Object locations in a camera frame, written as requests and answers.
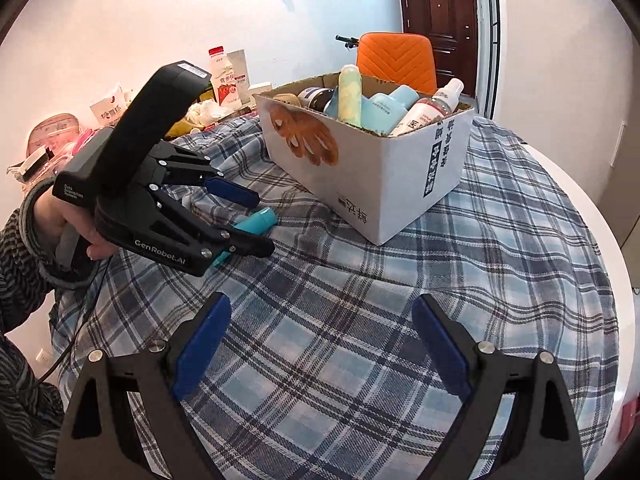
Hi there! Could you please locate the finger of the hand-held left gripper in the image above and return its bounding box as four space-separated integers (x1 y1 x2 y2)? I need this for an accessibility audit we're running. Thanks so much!
145 142 260 207
150 187 276 258

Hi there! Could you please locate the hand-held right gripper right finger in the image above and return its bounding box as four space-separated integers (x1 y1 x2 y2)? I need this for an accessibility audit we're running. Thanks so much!
412 294 586 480

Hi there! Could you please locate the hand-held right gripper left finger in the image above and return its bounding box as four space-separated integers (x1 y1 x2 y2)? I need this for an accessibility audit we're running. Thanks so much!
57 292 232 480

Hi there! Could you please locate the cardboard box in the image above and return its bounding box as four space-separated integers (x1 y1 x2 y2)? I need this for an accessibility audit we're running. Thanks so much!
251 72 475 246

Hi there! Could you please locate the teal yellow tube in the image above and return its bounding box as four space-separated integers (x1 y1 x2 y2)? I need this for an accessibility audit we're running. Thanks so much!
337 65 364 126

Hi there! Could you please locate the person's left forearm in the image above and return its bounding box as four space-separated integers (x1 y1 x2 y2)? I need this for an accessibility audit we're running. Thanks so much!
0 180 66 480

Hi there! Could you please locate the person's left hand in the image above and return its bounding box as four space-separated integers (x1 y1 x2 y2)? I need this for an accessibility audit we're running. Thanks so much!
36 191 121 260

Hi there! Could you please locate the white snack packet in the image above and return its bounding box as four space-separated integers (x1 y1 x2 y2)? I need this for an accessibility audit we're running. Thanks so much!
90 84 133 128

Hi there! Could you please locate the crumpled plastic bag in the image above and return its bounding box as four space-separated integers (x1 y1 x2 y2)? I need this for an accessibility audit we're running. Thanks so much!
187 100 236 128

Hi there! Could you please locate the pink bag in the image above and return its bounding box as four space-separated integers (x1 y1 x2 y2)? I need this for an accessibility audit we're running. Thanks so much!
26 112 86 161

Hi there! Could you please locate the red-cap drink bottle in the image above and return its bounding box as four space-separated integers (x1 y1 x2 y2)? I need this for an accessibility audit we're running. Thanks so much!
208 46 240 107

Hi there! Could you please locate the blue plaid cloth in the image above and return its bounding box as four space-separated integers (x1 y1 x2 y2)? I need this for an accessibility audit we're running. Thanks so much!
50 112 621 480

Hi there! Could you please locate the dark jar white lid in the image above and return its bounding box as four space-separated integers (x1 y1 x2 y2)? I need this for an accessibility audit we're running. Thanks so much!
299 87 337 113

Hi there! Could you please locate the teal bottle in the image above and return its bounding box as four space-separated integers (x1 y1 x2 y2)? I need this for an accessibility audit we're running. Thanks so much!
360 85 419 135

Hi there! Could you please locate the pink box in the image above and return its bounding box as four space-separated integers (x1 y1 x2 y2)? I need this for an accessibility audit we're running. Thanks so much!
620 400 640 441

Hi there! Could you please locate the orange chair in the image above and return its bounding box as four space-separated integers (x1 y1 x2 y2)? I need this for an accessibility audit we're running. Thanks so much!
356 32 437 97

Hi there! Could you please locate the white spray bottle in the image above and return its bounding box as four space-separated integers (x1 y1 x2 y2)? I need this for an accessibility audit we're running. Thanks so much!
389 78 466 137

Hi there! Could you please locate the brown door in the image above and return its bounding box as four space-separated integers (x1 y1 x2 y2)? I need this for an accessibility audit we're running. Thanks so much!
396 0 480 113

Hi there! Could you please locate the black framed glass door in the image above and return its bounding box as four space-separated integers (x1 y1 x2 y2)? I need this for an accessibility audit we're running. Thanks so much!
480 0 503 121

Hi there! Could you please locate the black cable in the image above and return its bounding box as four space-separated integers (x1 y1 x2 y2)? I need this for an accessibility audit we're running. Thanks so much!
37 257 113 386

